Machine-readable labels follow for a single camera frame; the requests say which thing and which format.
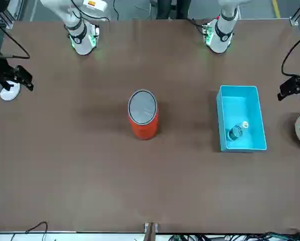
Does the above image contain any clear water bottle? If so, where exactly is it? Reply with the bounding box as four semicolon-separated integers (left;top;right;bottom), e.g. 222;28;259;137
226;120;250;142

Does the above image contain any grey round bin lid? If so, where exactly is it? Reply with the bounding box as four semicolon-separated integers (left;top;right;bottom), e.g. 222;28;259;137
128;89;158;125

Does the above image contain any blue plastic tray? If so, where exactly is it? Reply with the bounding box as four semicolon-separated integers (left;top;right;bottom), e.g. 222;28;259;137
216;85;267;153

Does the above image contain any orange cylindrical bin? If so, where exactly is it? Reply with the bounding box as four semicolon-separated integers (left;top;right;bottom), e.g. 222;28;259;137
127;89;159;141

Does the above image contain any white round puck device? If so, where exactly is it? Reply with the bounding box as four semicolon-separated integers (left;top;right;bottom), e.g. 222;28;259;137
0;81;22;101

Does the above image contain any green circuit board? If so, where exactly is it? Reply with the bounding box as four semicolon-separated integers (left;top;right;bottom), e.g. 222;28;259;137
202;23;214;46
89;24;101;48

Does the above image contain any person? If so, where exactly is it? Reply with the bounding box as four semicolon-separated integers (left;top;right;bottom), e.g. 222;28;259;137
156;0;192;20

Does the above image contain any aluminium frame rail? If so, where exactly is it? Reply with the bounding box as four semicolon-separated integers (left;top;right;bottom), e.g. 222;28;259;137
0;0;24;30

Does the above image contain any black cable bundle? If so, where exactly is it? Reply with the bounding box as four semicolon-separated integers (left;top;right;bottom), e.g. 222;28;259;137
170;228;300;241

